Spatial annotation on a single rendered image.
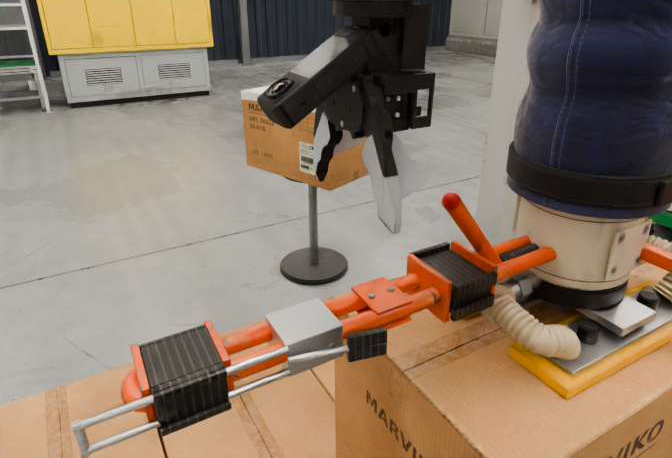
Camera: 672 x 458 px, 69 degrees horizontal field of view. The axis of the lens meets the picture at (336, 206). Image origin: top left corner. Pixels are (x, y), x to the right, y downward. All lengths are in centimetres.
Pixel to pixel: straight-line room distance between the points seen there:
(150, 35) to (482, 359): 729
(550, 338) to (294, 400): 78
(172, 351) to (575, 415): 48
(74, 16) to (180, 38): 136
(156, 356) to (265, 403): 80
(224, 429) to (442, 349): 67
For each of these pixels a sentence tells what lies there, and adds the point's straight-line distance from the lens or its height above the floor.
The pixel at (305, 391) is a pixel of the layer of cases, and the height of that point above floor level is 54.
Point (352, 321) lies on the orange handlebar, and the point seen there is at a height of 114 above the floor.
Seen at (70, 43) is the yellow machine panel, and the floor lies 86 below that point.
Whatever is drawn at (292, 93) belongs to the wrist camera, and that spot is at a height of 140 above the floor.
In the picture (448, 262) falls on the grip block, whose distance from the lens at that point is 67.
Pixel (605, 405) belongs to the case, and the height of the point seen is 100.
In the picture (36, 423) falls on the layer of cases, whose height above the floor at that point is 54.
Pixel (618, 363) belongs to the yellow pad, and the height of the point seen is 102.
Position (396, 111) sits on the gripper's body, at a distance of 47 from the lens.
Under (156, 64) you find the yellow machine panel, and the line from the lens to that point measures 784.
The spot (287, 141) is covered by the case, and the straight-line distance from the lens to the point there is 241.
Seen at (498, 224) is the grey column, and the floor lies 52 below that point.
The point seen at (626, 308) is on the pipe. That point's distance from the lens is 84.
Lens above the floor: 148
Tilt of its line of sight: 24 degrees down
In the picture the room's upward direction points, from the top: straight up
